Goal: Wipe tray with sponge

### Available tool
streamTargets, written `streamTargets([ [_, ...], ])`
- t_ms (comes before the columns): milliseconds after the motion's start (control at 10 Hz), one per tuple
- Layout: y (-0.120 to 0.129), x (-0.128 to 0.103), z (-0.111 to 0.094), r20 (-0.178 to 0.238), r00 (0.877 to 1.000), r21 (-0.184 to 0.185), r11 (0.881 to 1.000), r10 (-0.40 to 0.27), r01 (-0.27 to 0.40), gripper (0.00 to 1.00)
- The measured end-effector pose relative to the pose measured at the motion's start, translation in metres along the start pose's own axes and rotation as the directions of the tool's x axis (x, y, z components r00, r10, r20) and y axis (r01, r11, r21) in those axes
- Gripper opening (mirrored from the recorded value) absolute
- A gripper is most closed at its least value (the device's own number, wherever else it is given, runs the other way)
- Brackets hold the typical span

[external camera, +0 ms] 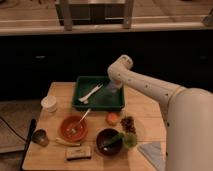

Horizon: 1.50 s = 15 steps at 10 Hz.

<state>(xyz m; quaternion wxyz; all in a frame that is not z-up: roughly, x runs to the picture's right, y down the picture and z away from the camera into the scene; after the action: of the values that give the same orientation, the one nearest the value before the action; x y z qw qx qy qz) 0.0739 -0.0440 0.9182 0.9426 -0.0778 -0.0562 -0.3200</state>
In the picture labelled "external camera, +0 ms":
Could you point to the translucent grey gripper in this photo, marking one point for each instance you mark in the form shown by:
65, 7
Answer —
112, 87

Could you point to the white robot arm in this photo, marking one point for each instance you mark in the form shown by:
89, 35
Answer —
189, 121

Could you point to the green plastic tray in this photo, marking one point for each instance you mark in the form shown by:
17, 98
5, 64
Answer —
102, 100

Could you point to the rectangular sponge block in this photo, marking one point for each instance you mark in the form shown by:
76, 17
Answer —
82, 152

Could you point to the white plastic fork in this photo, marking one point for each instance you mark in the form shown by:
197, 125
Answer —
85, 98

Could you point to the orange fruit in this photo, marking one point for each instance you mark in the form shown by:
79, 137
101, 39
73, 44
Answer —
112, 118

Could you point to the dark red grapes bunch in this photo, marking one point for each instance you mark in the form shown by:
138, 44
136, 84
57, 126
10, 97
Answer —
127, 124

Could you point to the dark brown bowl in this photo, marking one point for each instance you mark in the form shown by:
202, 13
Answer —
112, 149

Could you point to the green cucumber toy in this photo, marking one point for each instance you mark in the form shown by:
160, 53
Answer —
112, 140

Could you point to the green cup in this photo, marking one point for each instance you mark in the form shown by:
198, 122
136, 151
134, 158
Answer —
130, 140

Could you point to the orange bowl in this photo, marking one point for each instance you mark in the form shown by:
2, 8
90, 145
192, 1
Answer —
81, 129

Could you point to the spoon in orange bowl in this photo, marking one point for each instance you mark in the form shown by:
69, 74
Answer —
73, 128

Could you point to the white paper cup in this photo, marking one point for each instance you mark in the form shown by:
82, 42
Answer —
49, 103

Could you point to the blue grey cloth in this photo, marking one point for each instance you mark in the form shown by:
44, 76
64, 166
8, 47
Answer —
152, 152

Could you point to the yellow banana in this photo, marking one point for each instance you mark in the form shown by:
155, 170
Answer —
66, 143

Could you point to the small dark metal cup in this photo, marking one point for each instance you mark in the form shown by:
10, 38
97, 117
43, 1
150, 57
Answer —
40, 137

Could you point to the wooden chair frame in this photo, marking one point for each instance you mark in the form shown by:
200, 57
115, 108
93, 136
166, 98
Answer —
94, 12

